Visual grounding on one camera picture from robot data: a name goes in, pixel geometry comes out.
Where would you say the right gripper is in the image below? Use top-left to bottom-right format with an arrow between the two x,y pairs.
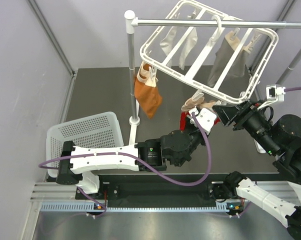
211,97 -> 279,155

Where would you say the red sock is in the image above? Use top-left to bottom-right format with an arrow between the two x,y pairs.
179,96 -> 205,131

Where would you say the white sock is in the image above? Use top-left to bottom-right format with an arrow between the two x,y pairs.
178,28 -> 198,70
159,26 -> 179,56

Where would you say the white clip sock hanger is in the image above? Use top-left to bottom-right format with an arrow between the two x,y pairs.
146,0 -> 271,98

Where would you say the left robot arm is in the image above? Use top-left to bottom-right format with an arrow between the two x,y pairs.
56,126 -> 212,199

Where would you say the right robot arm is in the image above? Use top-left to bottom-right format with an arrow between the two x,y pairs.
213,101 -> 301,240

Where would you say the dark grey table mat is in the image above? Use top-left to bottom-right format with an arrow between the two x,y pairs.
66,67 -> 277,174

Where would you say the metal drying rack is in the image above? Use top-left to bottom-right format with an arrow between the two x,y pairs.
124,4 -> 301,144

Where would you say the orange beige sock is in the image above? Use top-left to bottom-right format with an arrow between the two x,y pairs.
134,61 -> 163,119

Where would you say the grey beige sock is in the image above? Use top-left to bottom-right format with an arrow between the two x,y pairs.
206,28 -> 263,88

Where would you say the white perforated plastic basket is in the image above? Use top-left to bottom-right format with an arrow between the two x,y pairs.
45,111 -> 124,177

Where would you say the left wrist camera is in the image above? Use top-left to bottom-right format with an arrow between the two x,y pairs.
188,107 -> 218,134

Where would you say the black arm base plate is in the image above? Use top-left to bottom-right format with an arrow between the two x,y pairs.
75,181 -> 244,203

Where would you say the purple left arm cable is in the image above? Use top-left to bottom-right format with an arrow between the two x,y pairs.
37,112 -> 213,218

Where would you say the slotted grey cable duct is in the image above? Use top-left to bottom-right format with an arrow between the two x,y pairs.
40,201 -> 243,213

